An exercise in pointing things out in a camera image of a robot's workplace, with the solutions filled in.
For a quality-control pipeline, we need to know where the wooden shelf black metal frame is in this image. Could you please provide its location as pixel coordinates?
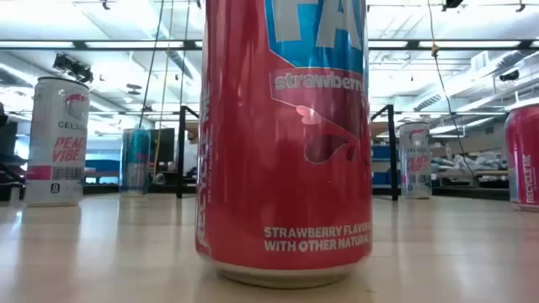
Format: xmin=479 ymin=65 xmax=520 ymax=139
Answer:
xmin=175 ymin=104 xmax=400 ymax=202

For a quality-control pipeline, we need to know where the long black cable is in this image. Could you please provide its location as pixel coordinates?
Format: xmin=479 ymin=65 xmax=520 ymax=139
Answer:
xmin=137 ymin=0 xmax=166 ymax=130

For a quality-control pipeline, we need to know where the black camera on mount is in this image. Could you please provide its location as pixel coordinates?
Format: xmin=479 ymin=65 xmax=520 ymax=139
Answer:
xmin=52 ymin=53 xmax=94 ymax=84

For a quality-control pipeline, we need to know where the black rig crossbar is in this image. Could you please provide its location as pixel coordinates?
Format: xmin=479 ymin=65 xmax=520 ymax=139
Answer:
xmin=0 ymin=39 xmax=539 ymax=52

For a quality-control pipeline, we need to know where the blue panel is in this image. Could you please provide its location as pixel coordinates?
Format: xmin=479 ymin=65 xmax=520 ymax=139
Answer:
xmin=83 ymin=158 xmax=121 ymax=173

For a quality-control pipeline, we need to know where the black monitor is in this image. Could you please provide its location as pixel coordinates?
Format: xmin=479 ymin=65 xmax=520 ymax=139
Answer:
xmin=149 ymin=127 xmax=176 ymax=165

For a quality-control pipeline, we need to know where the white Celsius Peach Vibe can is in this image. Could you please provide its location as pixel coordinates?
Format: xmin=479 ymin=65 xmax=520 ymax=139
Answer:
xmin=398 ymin=121 xmax=433 ymax=199
xmin=24 ymin=76 xmax=91 ymax=207

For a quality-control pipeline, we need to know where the pile of white bags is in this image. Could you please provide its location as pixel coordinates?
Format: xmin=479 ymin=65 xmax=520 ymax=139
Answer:
xmin=431 ymin=151 xmax=509 ymax=172

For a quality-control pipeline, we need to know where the wooden workbench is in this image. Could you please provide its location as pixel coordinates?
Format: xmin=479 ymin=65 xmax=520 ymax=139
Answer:
xmin=437 ymin=169 xmax=510 ymax=178

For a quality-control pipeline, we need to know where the black cable with yellow knot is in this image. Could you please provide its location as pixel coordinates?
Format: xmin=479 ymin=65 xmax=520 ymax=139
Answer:
xmin=426 ymin=0 xmax=481 ymax=186

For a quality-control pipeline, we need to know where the blue silver Red Bull can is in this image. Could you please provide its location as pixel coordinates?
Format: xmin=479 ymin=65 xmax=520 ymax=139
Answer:
xmin=120 ymin=128 xmax=152 ymax=195

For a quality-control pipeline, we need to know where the dark shelving unit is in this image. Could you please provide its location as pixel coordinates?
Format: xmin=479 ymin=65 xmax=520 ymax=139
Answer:
xmin=0 ymin=120 xmax=27 ymax=201

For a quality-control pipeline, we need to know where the red Fanta strawberry can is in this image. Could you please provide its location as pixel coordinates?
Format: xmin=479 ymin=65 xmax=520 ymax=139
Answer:
xmin=194 ymin=0 xmax=374 ymax=290
xmin=504 ymin=102 xmax=539 ymax=212

